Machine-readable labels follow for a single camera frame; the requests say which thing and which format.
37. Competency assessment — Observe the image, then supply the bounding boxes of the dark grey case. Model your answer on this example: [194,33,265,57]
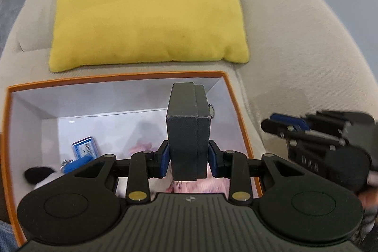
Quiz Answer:
[165,82,212,182]

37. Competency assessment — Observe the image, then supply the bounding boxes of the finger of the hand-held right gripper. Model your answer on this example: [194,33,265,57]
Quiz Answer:
[269,112,345,132]
[261,119,344,150]

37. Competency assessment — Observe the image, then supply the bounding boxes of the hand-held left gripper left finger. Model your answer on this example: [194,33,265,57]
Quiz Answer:
[71,141,171,205]

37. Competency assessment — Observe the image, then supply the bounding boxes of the yellow pillow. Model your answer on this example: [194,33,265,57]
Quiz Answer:
[49,0,250,73]

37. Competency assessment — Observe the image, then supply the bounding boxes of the person's left leg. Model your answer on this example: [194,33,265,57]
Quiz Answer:
[0,219,19,252]

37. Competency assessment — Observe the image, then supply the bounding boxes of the blue badge card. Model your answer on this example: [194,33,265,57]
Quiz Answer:
[60,137,98,175]

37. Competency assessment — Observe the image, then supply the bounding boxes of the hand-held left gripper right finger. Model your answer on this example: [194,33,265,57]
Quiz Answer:
[208,140,308,206]

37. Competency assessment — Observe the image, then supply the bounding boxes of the black and white plush toy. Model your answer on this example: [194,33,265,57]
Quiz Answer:
[24,166,64,189]

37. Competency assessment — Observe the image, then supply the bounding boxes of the person's right hand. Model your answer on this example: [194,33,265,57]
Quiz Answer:
[358,172,378,210]

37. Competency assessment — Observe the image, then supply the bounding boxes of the orange cardboard box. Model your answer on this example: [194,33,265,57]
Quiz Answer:
[0,71,264,247]

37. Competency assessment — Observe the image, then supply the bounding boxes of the beige sofa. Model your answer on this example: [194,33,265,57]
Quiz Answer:
[0,0,378,252]

